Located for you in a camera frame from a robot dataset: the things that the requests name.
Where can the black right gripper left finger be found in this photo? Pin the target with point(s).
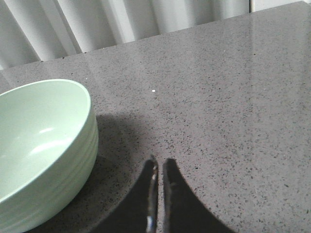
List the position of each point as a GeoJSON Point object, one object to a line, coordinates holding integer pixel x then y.
{"type": "Point", "coordinates": [137, 212]}

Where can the green ribbed bowl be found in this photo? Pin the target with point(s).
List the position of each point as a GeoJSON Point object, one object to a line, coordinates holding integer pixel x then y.
{"type": "Point", "coordinates": [48, 146]}

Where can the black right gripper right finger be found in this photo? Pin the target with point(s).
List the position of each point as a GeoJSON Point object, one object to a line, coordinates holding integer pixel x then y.
{"type": "Point", "coordinates": [184, 213]}

